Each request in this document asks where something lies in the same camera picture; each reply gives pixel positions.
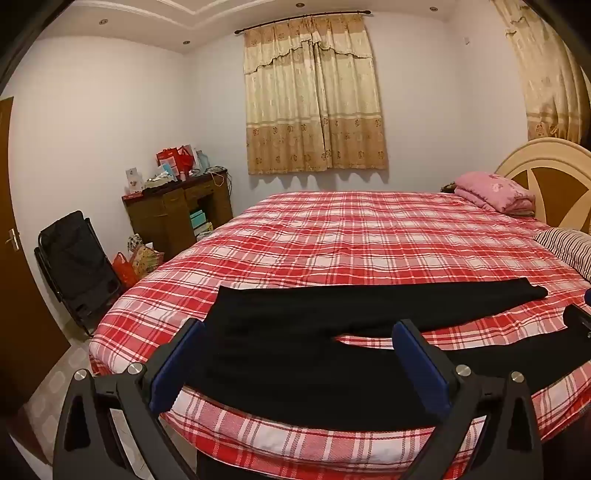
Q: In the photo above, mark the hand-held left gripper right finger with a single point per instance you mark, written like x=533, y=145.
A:
x=422, y=369

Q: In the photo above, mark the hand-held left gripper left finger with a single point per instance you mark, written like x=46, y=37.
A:
x=168, y=378

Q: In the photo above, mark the black pants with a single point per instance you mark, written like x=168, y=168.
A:
x=295, y=350

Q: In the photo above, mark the striped pillow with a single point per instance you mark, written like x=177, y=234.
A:
x=568, y=247

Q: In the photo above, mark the red plastic bag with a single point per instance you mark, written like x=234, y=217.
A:
x=124, y=270

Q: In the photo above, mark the floral gift bag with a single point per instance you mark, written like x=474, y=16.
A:
x=147, y=258

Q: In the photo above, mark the pink folded quilt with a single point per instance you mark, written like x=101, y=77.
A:
x=496, y=191

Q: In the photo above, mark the cream wooden headboard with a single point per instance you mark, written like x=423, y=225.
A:
x=554, y=157

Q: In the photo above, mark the black folding chair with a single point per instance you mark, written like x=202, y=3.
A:
x=76, y=263

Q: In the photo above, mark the red plaid bed sheet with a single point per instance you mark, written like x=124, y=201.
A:
x=351, y=235

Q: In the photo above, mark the teal boxes under desk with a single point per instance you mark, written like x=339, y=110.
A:
x=199, y=224

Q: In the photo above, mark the brown wooden desk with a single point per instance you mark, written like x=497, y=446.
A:
x=157, y=217

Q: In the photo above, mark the brown wooden door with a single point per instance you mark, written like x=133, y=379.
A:
x=23, y=300

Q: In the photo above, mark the white floral box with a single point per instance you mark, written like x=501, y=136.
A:
x=134, y=179

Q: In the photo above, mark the red gift bag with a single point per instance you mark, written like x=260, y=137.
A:
x=173, y=157

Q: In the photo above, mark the beige patterned side curtain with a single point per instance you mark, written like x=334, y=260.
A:
x=545, y=78

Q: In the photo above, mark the beige patterned window curtain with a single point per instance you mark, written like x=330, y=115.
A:
x=314, y=110

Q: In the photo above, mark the dark curtain rod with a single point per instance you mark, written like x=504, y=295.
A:
x=258, y=25

